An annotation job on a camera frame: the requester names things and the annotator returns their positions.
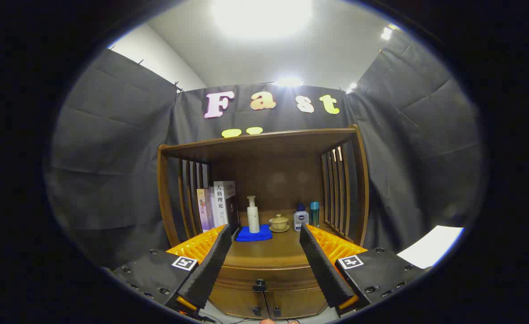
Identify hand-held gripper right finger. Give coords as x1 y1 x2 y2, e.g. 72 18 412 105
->
298 224 432 316

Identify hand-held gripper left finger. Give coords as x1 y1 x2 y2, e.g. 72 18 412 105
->
104 224 232 315

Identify wooden drawer with black knob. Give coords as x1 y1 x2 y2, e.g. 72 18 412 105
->
214 263 324 292

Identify wooden cabinet door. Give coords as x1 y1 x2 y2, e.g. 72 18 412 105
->
208 286 267 319
267 290 328 319

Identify wooden countertop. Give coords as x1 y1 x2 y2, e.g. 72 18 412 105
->
223 209 344 270

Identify brown wooden cabinet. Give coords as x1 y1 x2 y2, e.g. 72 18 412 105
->
157 125 370 320

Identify folded blue cloth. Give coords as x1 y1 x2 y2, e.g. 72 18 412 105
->
236 225 273 243

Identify white lotion bottle blue cap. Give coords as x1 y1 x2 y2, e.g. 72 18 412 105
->
294 203 309 232

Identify thin pink book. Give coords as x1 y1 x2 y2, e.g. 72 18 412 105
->
197 188 214 233

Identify yellow lidded teacup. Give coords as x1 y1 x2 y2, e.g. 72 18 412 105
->
269 214 290 233

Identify white pump bottle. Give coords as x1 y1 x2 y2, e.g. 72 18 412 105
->
247 195 261 234

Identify thick white book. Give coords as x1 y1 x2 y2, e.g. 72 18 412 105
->
210 181 240 234

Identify white board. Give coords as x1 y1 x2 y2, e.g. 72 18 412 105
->
397 225 465 270

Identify small ceiling light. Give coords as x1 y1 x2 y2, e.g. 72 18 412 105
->
273 76 304 88

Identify large ceiling light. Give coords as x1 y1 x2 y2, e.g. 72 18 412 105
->
210 0 314 41

